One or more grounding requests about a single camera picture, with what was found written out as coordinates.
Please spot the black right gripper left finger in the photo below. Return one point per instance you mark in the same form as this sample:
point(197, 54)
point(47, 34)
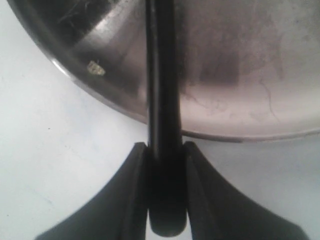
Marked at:
point(117, 212)

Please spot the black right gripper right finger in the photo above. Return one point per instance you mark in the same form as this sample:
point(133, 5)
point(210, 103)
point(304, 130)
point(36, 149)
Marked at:
point(218, 211)

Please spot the black knife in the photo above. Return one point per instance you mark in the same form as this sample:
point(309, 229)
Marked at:
point(167, 207)

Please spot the green cucumber slice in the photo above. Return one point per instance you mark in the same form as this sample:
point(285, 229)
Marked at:
point(95, 69)

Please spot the round steel plate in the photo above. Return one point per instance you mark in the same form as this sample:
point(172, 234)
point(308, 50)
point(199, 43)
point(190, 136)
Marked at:
point(249, 70)

